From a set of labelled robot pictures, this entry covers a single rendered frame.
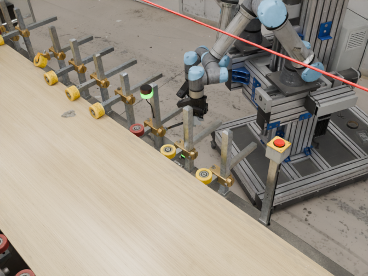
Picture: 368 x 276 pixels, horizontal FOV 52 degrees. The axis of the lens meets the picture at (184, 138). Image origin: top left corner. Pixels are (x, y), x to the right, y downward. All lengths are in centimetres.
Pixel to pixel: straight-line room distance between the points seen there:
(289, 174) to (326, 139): 51
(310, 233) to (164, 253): 145
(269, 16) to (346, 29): 79
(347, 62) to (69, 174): 177
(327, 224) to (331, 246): 17
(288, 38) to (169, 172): 84
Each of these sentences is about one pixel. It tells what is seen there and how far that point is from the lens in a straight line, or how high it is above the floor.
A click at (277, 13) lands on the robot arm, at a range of 177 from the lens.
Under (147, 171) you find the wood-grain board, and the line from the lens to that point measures 187.
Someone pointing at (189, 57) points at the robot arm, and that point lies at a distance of 216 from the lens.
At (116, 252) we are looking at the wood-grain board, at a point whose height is 90.
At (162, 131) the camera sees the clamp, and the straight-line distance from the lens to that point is 214.
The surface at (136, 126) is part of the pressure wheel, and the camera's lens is 212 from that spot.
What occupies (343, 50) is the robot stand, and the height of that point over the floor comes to 109.
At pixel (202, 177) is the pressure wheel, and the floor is 90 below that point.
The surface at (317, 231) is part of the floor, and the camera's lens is 284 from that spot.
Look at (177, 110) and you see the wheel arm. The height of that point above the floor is 86.
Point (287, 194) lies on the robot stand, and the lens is 270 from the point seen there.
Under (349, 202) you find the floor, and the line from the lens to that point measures 308.
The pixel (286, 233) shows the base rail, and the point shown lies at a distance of 192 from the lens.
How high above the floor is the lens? 226
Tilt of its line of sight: 42 degrees down
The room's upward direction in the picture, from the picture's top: 2 degrees counter-clockwise
